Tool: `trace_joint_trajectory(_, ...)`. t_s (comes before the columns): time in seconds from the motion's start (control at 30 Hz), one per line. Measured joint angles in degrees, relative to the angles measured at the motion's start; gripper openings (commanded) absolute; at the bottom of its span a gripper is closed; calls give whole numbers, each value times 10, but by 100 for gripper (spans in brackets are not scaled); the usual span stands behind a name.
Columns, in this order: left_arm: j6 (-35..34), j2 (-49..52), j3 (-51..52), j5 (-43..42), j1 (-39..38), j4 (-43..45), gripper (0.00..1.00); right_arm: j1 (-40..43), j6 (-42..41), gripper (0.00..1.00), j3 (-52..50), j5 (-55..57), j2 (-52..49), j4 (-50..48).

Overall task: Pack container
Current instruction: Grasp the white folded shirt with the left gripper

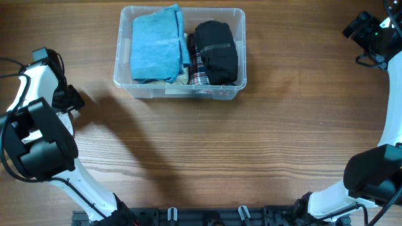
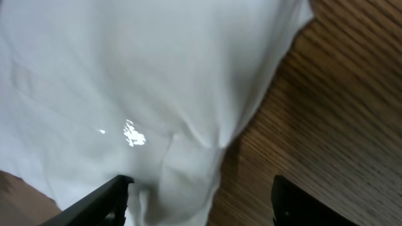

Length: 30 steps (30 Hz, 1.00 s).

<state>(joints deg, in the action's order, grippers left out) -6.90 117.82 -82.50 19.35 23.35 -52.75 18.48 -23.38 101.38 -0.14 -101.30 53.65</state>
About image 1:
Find blue denim jeans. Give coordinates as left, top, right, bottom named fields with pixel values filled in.
left=129, top=4, right=190, bottom=83

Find cream cloth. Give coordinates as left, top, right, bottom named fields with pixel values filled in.
left=150, top=68, right=189, bottom=85

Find plaid shirt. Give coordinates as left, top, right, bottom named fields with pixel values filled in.
left=187, top=33, right=237, bottom=86

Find black garment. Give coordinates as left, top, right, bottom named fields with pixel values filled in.
left=195, top=20, right=238, bottom=85

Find white t-shirt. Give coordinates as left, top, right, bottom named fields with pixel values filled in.
left=22, top=109, right=75, bottom=144

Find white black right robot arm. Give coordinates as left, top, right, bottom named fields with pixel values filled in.
left=293, top=6, right=401, bottom=225

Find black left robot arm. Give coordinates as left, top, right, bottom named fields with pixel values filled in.
left=1, top=47, right=139, bottom=225

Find white label on container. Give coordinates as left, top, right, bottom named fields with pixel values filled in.
left=165, top=89, right=194, bottom=95

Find clear plastic storage container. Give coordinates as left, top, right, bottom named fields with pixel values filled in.
left=113, top=6, right=247, bottom=100

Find black left camera cable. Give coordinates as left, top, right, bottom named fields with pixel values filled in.
left=0, top=56, right=107, bottom=220

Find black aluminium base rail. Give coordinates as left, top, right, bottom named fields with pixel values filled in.
left=71, top=205, right=351, bottom=226

